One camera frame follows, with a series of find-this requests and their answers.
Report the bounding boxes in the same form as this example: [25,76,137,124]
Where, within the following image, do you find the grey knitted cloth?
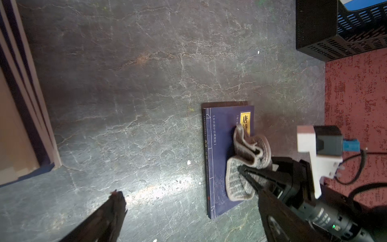
[225,124,273,202]

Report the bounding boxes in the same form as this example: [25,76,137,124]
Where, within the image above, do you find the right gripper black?
[238,157,375,242]

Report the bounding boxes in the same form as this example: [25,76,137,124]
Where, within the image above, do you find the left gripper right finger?
[258,190,328,242]

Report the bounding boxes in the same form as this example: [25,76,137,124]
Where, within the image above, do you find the blue book Yuewei notes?
[1,1,61,186]

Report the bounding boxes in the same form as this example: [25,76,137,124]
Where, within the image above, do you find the black mesh file holder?
[295,1,387,62]

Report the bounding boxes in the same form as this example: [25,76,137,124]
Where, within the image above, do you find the blue folder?
[340,0,387,11]

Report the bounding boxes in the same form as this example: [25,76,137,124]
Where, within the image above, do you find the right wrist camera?
[297,126,360,199]

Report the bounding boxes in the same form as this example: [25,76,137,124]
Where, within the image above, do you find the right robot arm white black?
[238,157,387,242]

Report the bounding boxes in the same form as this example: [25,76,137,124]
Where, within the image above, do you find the blue book Tang poems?
[201,101,255,219]

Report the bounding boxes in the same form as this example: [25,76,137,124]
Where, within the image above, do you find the blue book Zhuangzi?
[1,73,40,185]

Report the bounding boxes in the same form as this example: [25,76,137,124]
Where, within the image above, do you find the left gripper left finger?
[60,190,127,242]

